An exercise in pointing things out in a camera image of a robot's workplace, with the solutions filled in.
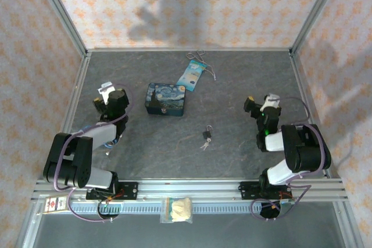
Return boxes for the starry night tin box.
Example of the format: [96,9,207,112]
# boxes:
[144,82,187,118]

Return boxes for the metal forceps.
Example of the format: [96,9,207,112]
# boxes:
[185,49,217,81]

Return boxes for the blue white snack packet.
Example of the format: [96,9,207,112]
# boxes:
[176,59,208,93]

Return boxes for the red white label card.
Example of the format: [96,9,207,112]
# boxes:
[44,195,69,214]

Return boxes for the plastic bag with beige contents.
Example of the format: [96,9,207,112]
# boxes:
[160,196,194,225]

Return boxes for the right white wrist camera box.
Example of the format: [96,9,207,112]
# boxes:
[259,92,282,113]

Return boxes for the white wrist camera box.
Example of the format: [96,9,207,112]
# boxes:
[96,81,116,98]
[259,92,282,113]

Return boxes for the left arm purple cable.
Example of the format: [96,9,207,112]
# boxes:
[53,82,135,223]

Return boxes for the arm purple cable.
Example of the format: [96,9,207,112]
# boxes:
[251,96,324,221]
[53,82,135,223]

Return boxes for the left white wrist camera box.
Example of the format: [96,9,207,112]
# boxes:
[96,81,116,98]

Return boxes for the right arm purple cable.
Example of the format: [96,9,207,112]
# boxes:
[251,96,324,221]

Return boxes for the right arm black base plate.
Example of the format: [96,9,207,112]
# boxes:
[238,181,293,201]

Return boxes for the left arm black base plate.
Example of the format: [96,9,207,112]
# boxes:
[85,181,139,201]

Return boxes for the aluminium profile frame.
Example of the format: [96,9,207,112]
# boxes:
[16,0,366,248]

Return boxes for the grey slotted cable duct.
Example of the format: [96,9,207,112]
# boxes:
[69,201,264,215]

